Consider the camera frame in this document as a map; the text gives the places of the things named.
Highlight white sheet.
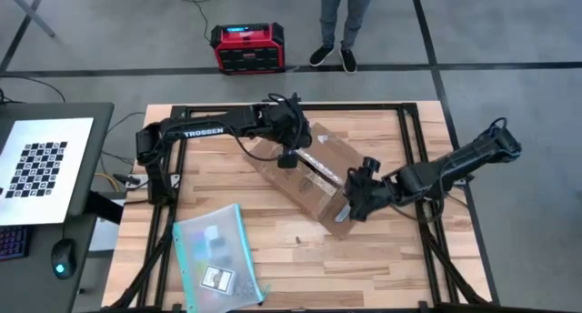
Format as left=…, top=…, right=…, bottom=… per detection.
left=88, top=217, right=122, bottom=253

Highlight teal-edged mesh zipper pouch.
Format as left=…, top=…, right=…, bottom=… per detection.
left=171, top=203, right=271, bottom=313

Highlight black backlit keyboard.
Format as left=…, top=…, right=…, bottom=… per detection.
left=0, top=225, right=29, bottom=263

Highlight black aluminium table frame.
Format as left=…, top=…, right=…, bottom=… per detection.
left=108, top=101, right=490, bottom=313

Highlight brown taped cardboard box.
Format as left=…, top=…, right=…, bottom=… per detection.
left=245, top=121, right=370, bottom=239

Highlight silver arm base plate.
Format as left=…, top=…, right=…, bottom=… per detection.
left=125, top=173, right=182, bottom=191

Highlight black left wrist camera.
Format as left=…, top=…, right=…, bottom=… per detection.
left=276, top=150, right=299, bottom=170

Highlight red black jobsite radio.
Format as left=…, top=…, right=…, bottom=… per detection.
left=209, top=21, right=287, bottom=76

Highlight navy playing cards box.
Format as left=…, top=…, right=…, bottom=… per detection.
left=199, top=264, right=237, bottom=297

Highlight pastel sticky notes pack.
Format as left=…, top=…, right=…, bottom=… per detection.
left=193, top=225, right=223, bottom=259

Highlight grey metal pole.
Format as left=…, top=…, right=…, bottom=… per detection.
left=0, top=0, right=56, bottom=38

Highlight person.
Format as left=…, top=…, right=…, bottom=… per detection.
left=308, top=0, right=378, bottom=76

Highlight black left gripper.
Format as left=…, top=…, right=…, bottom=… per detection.
left=262, top=94, right=315, bottom=153

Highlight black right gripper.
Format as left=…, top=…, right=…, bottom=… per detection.
left=343, top=165, right=397, bottom=223

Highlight black computer mouse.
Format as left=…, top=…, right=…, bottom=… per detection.
left=50, top=238, right=77, bottom=280

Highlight white checkerboard calibration board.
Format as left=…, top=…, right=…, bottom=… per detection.
left=0, top=116, right=95, bottom=227

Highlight yellow wires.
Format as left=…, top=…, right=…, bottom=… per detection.
left=94, top=171, right=125, bottom=194

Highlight black desk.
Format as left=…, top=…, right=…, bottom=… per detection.
left=0, top=102, right=125, bottom=313

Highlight black floor cable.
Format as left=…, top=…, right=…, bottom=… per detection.
left=0, top=74, right=67, bottom=105
left=183, top=0, right=215, bottom=43

